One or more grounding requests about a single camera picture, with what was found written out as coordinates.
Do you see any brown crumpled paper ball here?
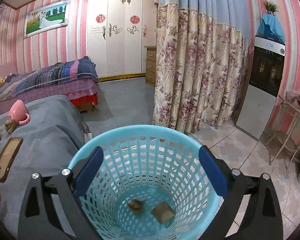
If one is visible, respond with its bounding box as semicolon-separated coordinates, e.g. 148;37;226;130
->
127;198;146;213

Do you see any crumpled brown paper on table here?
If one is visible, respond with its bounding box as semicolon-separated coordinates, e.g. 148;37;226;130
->
4;119;18;134

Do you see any blue cloth on refrigerator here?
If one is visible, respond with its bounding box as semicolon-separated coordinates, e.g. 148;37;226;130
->
257;14;285;44

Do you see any light blue plastic basket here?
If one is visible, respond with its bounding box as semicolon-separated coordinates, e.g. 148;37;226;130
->
69;125;219;239

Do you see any framed wedding picture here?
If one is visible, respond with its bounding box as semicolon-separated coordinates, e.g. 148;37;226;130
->
24;0;70;38

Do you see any wooden drawer desk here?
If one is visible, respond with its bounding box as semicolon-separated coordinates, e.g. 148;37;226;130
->
145;46;157;87

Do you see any small potted plant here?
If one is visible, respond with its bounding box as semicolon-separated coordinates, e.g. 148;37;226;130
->
263;1;279;16

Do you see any floral curtain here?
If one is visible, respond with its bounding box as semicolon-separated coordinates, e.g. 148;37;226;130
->
153;0;249;133

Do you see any silver black refrigerator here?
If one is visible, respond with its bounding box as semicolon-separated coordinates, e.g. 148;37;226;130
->
236;35;286;140

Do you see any brown phone case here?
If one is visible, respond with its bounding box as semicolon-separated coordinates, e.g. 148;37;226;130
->
0;137;23;183

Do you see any pink pig mug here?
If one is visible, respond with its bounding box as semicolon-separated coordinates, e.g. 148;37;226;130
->
8;99;30;126

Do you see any grey table cloth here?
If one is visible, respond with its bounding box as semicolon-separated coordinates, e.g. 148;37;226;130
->
0;95;90;237

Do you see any bed with purple cover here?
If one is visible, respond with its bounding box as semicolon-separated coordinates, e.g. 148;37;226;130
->
0;56;100;119

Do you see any brown cardboard piece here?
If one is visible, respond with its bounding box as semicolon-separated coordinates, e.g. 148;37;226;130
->
151;201;176;224

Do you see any white wardrobe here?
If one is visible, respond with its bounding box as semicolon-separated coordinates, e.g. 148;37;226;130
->
87;0;157;78

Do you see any plaid blue blanket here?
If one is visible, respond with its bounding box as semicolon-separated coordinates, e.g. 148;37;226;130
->
0;56;99;102

